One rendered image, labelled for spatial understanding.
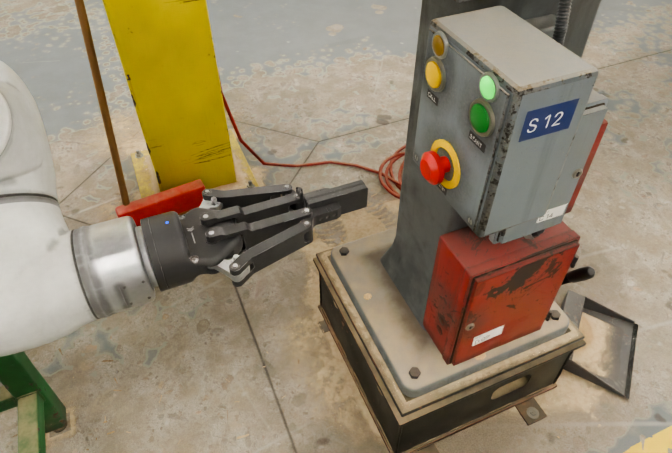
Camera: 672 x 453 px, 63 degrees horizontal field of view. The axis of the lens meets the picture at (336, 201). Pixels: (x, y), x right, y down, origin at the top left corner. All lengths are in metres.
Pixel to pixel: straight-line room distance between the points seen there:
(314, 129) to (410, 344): 1.28
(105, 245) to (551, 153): 0.45
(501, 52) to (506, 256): 0.55
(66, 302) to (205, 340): 1.15
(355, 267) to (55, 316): 0.97
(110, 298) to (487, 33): 0.45
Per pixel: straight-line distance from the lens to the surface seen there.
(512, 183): 0.61
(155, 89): 1.79
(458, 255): 1.04
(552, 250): 1.11
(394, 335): 1.30
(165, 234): 0.54
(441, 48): 0.61
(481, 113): 0.56
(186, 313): 1.74
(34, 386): 1.46
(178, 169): 1.98
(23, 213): 0.56
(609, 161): 2.43
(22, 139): 0.57
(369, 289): 1.37
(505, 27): 0.63
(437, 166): 0.63
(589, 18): 0.95
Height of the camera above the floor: 1.39
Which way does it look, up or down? 44 degrees down
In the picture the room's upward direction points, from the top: straight up
